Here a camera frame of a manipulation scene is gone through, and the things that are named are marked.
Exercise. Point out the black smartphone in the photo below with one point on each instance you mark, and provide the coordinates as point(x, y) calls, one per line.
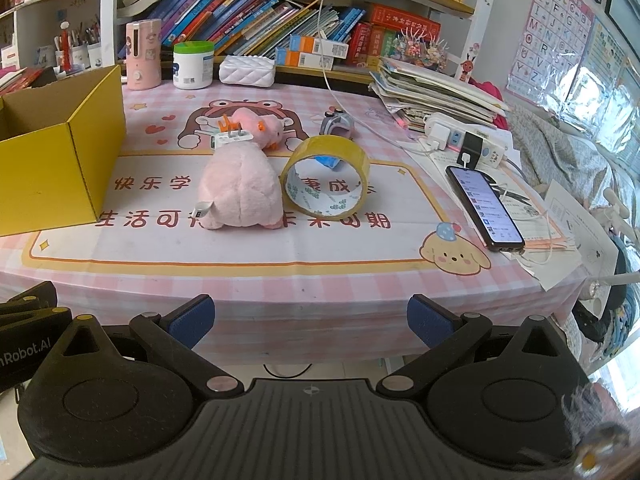
point(482, 205)

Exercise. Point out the stack of papers and booklets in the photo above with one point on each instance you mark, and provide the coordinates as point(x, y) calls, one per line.
point(430, 90)

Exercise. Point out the yellow cardboard box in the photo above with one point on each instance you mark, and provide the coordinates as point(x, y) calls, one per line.
point(45, 175)

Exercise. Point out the black and white charger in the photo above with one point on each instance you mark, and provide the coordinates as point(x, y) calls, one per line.
point(471, 147)

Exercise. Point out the large pink plush toy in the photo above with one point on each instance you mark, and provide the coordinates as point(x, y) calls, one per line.
point(240, 185)

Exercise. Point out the pink humidifier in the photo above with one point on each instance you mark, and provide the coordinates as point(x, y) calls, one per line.
point(143, 55)

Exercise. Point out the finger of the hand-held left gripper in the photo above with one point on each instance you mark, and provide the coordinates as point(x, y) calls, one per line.
point(35, 296)

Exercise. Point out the colourful beaded ornaments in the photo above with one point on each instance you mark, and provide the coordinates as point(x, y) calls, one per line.
point(425, 50)

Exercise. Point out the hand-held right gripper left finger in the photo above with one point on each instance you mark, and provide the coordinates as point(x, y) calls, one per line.
point(192, 317)

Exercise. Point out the small grey gadget toy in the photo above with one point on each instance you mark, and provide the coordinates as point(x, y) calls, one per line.
point(336, 125)

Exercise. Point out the grey blanket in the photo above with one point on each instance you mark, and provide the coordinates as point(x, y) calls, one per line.
point(560, 150)

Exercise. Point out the yellow tape roll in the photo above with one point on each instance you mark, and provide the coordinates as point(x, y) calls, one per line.
point(340, 147)

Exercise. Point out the alphabet wall poster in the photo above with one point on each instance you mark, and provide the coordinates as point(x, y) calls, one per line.
point(547, 30)

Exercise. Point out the small pink plush toy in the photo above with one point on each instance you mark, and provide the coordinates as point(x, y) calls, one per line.
point(260, 125)

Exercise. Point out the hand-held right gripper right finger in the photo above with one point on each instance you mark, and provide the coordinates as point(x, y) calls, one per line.
point(430, 322)

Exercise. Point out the white power strip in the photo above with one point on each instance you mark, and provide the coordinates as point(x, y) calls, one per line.
point(492, 152)

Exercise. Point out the white jar green lid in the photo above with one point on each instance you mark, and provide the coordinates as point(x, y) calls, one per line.
point(193, 67)

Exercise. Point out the red book box set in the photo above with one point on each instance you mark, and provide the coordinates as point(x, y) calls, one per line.
point(395, 25)

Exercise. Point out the row of colourful books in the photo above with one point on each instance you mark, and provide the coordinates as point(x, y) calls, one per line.
point(225, 20)

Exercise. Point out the small deer figurine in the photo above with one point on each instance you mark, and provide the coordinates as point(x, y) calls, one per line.
point(467, 65)

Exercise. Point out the orange and blue carton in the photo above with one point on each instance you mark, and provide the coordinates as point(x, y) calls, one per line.
point(320, 46)
point(300, 58)

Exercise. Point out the white quilted tissue box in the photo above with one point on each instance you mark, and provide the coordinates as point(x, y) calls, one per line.
point(247, 70)

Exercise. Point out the white pen holders with pens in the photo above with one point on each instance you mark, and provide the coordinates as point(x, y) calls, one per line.
point(80, 52)

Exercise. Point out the loose paper sheets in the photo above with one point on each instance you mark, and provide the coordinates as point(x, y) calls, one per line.
point(570, 240)

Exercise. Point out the laminated wall chart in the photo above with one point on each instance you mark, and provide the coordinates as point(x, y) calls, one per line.
point(610, 75)

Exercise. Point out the white plug adapter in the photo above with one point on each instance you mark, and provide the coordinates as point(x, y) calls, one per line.
point(230, 139)

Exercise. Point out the face masks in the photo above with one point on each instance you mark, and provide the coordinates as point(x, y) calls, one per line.
point(547, 245)

